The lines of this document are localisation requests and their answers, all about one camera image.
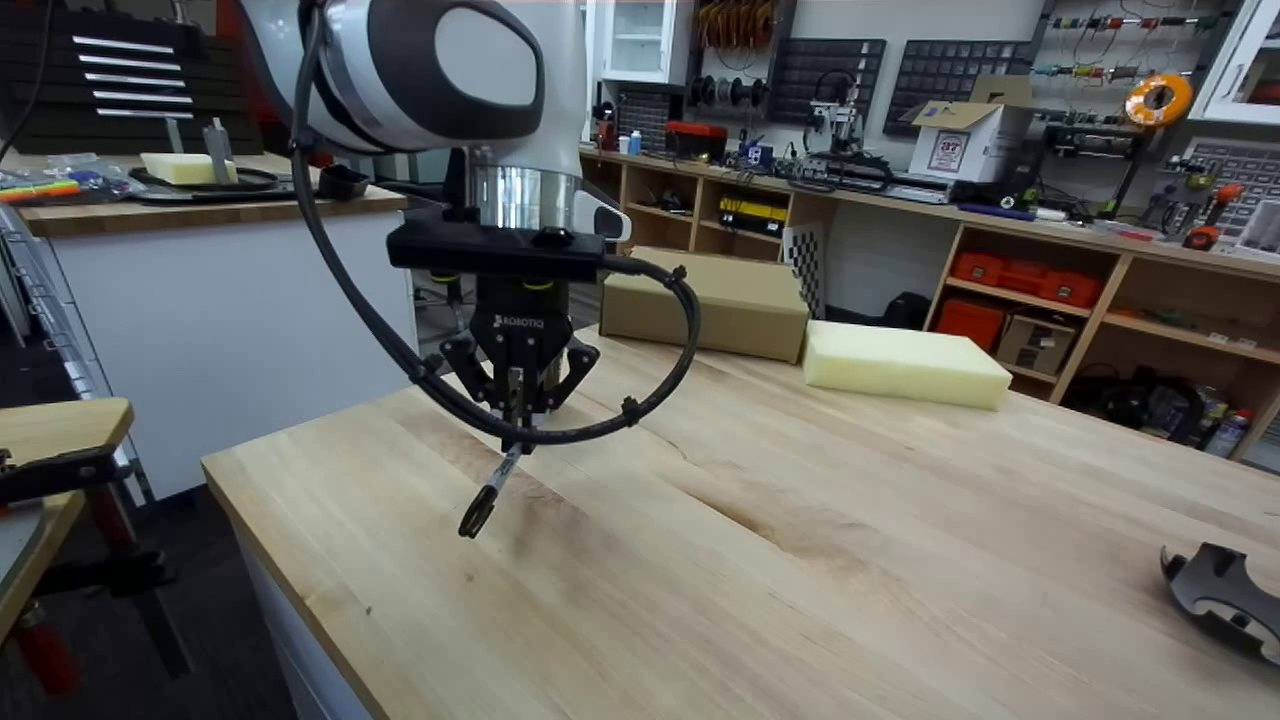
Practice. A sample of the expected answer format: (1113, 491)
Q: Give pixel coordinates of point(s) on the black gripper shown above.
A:
(517, 343)

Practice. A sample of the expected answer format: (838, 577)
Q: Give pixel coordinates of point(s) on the wooden stool with clamp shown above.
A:
(64, 530)

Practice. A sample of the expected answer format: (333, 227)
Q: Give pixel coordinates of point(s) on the wooden shelving workbench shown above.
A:
(1078, 312)

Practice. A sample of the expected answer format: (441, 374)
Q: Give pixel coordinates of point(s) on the white side counter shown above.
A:
(213, 322)

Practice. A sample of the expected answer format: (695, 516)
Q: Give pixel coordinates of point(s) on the black round tray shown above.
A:
(243, 191)

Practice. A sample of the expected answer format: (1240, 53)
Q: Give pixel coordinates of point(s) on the brown cardboard box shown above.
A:
(746, 305)

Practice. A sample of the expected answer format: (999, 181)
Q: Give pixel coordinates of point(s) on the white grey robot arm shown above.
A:
(499, 89)

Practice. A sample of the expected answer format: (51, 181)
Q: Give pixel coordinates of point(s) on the grey black marker pen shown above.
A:
(491, 495)

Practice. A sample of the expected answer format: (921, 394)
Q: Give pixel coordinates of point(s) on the yellow foam block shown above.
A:
(907, 367)

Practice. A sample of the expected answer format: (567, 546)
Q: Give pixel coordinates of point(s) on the yellow tape roll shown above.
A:
(1160, 100)

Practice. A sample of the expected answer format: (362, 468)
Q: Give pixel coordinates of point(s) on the small white cardboard house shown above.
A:
(957, 143)

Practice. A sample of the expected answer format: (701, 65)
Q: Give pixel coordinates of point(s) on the red storage bins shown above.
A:
(985, 274)

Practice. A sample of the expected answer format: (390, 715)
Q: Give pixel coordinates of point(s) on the black metal bracket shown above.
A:
(1216, 592)

